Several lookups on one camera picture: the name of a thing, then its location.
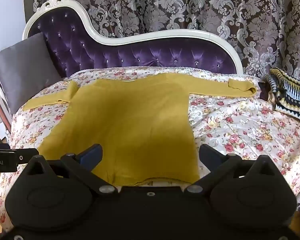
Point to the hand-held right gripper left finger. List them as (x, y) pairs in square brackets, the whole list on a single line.
[(91, 156)]

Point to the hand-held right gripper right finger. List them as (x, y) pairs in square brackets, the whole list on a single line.
[(210, 156)]

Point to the mustard yellow sweater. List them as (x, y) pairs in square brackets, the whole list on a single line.
[(130, 120)]

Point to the floral blanket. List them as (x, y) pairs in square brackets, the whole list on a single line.
[(240, 127)]

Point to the dark purple cloth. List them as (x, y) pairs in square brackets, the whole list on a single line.
[(266, 92)]

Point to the grey cushion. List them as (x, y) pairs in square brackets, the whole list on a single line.
[(25, 70)]

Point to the striped knit cloth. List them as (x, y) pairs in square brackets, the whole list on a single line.
[(291, 97)]

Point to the purple tufted headboard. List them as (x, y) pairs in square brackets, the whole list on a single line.
[(130, 55)]

